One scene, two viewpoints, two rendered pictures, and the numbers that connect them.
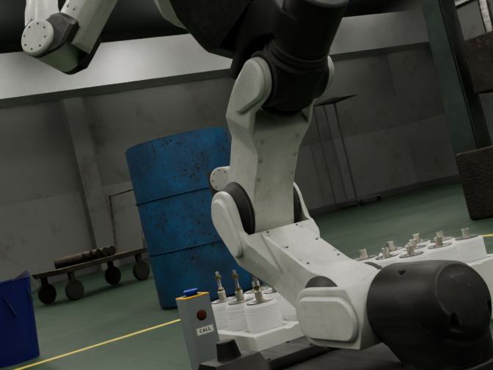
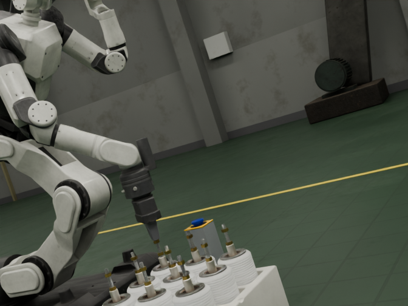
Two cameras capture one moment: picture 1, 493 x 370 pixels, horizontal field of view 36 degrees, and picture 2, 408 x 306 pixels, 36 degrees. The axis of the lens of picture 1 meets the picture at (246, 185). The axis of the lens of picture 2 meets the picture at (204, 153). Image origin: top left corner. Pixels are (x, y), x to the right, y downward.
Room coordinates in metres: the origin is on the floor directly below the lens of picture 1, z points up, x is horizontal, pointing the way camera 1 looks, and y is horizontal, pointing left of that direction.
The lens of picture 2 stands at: (3.72, -0.69, 0.67)
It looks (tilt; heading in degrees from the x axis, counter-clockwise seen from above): 4 degrees down; 149
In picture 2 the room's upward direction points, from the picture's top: 18 degrees counter-clockwise
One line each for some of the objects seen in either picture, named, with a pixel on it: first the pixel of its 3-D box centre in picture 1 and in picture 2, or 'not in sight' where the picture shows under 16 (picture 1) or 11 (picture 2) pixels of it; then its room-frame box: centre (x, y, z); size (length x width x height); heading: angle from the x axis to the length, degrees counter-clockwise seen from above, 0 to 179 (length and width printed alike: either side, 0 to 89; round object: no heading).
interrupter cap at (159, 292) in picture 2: not in sight; (152, 295); (2.28, -0.12, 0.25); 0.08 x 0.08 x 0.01
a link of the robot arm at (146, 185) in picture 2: not in sight; (141, 200); (2.06, 0.03, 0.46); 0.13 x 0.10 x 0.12; 168
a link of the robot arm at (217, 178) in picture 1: (227, 187); (134, 161); (2.06, 0.05, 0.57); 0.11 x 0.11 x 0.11; 65
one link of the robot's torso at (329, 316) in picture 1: (363, 305); (39, 270); (1.45, -0.16, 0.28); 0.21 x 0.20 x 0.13; 29
